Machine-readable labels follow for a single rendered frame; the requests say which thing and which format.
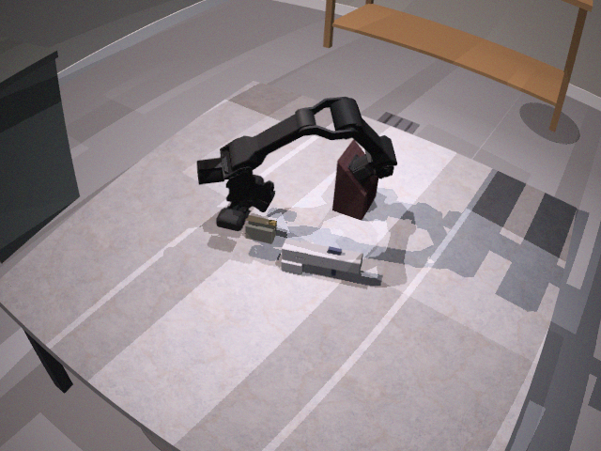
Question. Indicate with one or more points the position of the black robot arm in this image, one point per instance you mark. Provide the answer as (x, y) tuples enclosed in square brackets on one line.
[(244, 154)]

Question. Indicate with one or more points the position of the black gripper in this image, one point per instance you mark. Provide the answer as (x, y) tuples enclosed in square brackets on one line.
[(233, 217)]

